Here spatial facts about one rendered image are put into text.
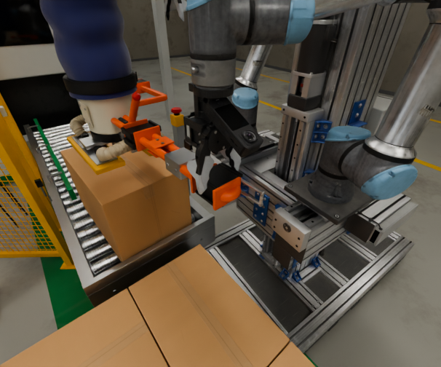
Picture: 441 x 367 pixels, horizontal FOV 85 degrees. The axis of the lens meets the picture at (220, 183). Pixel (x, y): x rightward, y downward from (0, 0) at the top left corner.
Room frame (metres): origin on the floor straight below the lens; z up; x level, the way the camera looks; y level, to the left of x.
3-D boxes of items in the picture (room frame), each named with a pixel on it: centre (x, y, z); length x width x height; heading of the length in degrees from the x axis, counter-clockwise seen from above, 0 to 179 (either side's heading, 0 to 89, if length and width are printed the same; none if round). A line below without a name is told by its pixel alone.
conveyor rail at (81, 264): (1.49, 1.31, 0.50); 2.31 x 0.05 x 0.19; 39
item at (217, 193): (0.42, 0.01, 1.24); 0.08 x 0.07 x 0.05; 42
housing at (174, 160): (0.53, 0.10, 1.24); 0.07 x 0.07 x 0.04; 42
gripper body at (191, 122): (0.44, 0.02, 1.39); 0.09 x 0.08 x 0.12; 41
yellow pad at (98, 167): (0.81, 0.48, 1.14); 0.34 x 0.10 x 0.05; 42
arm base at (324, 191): (0.67, -0.39, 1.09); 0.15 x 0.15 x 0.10
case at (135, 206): (1.05, 0.51, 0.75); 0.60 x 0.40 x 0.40; 42
